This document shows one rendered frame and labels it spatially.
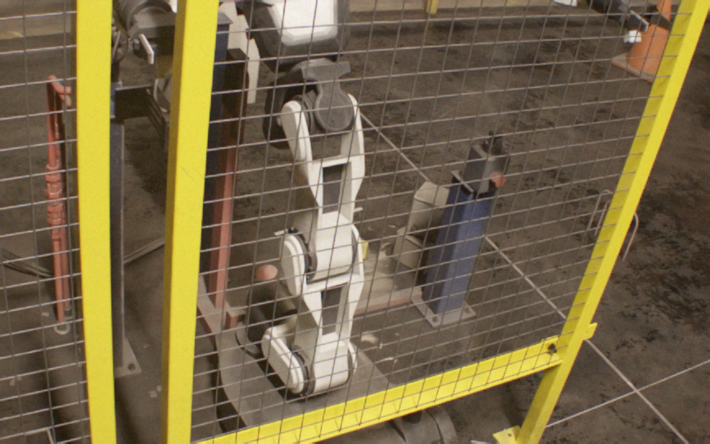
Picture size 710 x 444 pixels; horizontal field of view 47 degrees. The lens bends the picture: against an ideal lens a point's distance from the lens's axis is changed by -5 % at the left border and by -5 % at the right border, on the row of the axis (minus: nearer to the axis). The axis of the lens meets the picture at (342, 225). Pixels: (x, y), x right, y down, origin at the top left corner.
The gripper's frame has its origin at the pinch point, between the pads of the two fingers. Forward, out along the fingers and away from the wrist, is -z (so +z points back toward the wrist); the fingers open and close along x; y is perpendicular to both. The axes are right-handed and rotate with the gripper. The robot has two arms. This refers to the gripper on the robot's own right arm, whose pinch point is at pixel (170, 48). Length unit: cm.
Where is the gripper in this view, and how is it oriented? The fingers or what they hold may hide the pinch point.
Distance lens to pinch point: 142.9
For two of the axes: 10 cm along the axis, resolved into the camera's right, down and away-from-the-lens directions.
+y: 1.5, -8.1, -5.6
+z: -4.6, -5.6, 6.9
